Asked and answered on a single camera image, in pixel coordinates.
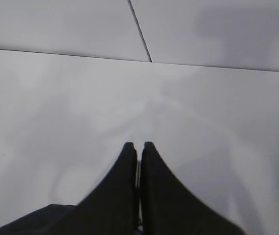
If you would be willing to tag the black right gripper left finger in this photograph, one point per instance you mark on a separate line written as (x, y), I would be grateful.
(112, 207)

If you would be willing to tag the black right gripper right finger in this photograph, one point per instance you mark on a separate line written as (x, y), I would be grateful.
(169, 208)

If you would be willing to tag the dark navy fabric lunch bag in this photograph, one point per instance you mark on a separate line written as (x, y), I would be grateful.
(37, 222)

